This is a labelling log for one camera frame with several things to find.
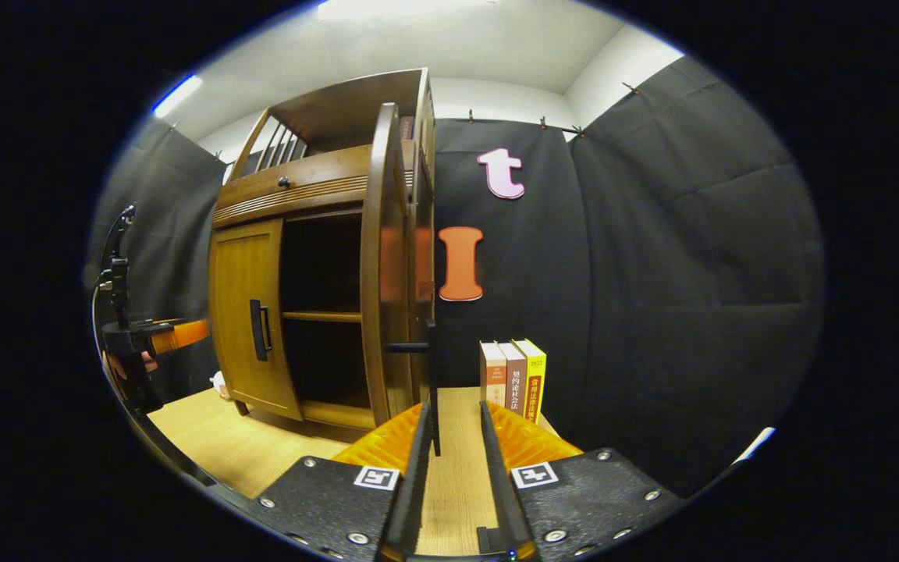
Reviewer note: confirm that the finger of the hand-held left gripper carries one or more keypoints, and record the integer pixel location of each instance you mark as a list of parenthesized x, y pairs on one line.
[(180, 336)]

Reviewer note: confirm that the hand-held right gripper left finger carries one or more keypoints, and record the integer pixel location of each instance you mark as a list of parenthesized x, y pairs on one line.
[(410, 499)]

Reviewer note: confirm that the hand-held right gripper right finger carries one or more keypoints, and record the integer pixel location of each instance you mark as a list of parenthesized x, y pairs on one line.
[(506, 499)]

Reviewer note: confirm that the wooden shoe cabinet door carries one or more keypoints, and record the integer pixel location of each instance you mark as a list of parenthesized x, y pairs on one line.
[(387, 265), (239, 265)]

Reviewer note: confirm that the wooden double-door shoe cabinet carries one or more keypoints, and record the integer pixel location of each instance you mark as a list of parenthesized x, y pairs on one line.
[(317, 176)]

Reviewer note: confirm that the small white object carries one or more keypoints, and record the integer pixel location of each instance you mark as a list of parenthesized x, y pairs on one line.
[(221, 385)]

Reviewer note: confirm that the yellow book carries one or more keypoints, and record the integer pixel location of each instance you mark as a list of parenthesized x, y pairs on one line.
[(534, 382)]

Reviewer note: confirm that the black backdrop cloth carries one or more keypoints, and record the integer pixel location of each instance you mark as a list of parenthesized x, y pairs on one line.
[(652, 273)]

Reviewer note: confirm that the dark brown book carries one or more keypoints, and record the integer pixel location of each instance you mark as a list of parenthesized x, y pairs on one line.
[(407, 129)]

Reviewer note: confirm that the large ceiling light panel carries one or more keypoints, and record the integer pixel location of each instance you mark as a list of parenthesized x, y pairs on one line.
[(403, 8)]

